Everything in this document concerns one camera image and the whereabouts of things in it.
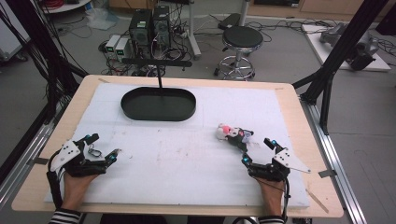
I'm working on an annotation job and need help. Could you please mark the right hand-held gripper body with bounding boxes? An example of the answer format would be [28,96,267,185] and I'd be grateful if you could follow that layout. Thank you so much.
[248,147,311,183]

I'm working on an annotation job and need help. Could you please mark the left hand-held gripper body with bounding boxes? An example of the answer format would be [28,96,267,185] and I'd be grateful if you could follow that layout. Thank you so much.
[49,139,107,179]

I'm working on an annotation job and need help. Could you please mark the small plush toy keychain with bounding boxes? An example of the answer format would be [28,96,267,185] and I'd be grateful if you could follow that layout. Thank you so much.
[216,122,255,153]

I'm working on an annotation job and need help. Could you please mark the black hanger stand with tray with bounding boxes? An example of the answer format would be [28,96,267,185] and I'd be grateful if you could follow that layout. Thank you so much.
[120,57,197,122]

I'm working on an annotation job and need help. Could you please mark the person's left hand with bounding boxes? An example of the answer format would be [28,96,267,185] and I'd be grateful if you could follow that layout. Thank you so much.
[60,172,99,213]

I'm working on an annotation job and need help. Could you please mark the person's right hand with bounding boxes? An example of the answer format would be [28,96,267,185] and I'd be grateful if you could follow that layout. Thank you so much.
[253,176,287,217]

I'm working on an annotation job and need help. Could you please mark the grey tape strip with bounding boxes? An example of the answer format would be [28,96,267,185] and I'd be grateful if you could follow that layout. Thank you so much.
[25,156,50,166]
[318,169,337,179]

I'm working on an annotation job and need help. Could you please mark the thin wooden stick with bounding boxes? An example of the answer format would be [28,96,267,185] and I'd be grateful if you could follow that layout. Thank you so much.
[305,189,330,215]

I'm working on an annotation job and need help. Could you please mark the white foam mat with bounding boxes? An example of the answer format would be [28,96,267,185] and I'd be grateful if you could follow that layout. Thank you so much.
[44,81,311,209]

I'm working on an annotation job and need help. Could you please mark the person's dark trousers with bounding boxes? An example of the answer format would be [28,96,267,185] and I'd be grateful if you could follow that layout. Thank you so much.
[99,214,226,224]

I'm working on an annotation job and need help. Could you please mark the white power supply box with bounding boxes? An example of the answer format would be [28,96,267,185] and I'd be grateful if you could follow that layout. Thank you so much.
[114,37,131,62]
[105,34,121,54]

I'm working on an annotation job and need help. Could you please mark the black round stool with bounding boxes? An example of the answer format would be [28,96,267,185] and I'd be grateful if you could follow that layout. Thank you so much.
[213,25,264,81]

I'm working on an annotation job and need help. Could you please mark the white floor board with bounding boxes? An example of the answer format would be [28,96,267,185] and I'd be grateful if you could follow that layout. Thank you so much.
[301,23,392,73]

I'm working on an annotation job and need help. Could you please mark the black computer tower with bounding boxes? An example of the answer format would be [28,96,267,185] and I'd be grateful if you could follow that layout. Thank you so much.
[128,8,154,59]
[151,5,173,49]

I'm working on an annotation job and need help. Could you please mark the clear plastic bag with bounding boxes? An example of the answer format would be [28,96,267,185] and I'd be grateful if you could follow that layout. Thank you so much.
[85,7,120,31]

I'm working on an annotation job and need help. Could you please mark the grey and black device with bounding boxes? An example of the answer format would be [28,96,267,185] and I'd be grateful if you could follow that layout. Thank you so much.
[347,30,380,72]

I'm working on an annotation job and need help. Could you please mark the grey metal stand leg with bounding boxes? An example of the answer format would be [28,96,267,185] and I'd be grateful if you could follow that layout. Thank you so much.
[186,0,203,61]

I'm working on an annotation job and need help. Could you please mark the small metal wire loop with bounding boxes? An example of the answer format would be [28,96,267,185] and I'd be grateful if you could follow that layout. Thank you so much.
[88,147,104,159]

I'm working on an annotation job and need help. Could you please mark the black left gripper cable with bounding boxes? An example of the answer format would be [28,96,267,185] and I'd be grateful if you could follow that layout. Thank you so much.
[46,148,68,210]

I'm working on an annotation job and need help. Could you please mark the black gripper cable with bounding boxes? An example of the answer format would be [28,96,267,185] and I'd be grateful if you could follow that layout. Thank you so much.
[279,176,291,224]
[46,148,68,210]

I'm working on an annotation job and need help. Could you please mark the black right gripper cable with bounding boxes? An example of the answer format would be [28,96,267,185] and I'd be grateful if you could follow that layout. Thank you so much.
[279,176,291,224]

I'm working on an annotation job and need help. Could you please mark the aluminium rail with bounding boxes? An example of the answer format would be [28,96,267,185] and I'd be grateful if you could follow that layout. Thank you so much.
[299,95,369,224]
[0,102,61,204]

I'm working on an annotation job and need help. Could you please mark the black metal frame post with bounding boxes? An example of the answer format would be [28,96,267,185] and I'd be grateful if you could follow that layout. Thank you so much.
[0,0,89,126]
[291,0,390,135]

